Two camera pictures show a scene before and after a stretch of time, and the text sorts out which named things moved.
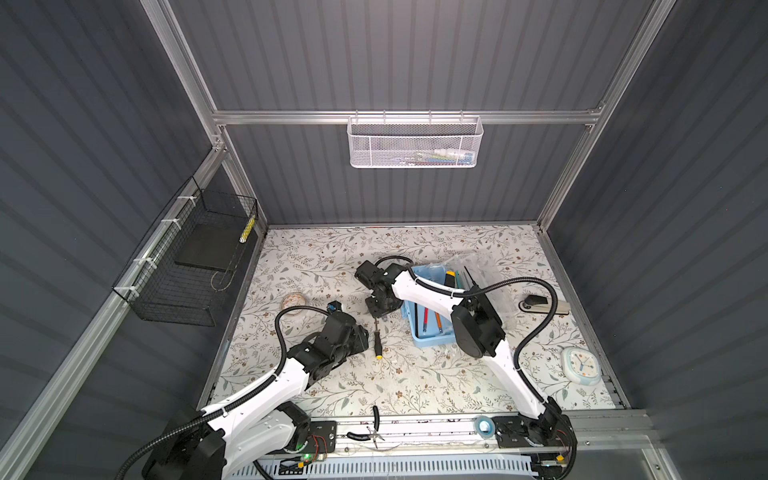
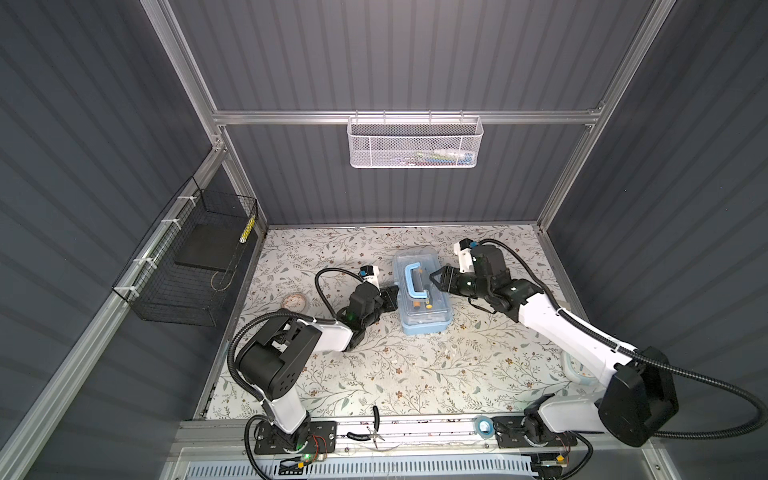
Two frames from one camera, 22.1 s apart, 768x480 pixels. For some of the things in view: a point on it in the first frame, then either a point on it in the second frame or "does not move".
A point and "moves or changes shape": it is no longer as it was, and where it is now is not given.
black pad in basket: (211, 246) does not move
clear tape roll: (582, 366) does not move
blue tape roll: (484, 426) does not move
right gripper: (376, 313) -> (448, 278)
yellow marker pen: (247, 229) does not move
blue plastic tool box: (428, 325) moves or changes shape
